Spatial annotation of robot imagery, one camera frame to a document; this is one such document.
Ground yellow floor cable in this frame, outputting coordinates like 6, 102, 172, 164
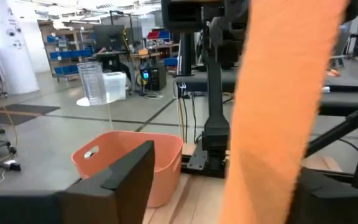
0, 105, 19, 190

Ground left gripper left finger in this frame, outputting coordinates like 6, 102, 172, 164
0, 140, 155, 224

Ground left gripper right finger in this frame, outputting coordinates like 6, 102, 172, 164
286, 166, 358, 224

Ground black computer monitor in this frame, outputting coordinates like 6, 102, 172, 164
92, 24, 126, 53

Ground black hanging cables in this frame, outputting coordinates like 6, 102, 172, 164
176, 82, 198, 144

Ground black neighbouring workstation table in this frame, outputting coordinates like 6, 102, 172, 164
174, 67, 358, 116

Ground black computer tower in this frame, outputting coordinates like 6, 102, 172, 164
139, 63, 168, 91

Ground shelf with red bins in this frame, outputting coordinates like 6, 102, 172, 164
146, 28, 180, 68

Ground orange elastic bandage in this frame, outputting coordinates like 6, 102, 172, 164
218, 0, 349, 224

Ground white translucent box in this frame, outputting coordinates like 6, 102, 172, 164
102, 72, 127, 101

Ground person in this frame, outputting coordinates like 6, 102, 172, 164
326, 24, 351, 78

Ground black power adapter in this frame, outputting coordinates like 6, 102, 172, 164
0, 159, 22, 172

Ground black floor mat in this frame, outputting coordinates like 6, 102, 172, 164
0, 103, 61, 126

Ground clear ribbed plastic cylinder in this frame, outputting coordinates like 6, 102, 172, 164
76, 61, 107, 106

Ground shelf with blue bins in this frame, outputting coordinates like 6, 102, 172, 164
38, 20, 96, 82

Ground orange plastic bin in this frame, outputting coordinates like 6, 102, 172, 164
71, 130, 185, 208

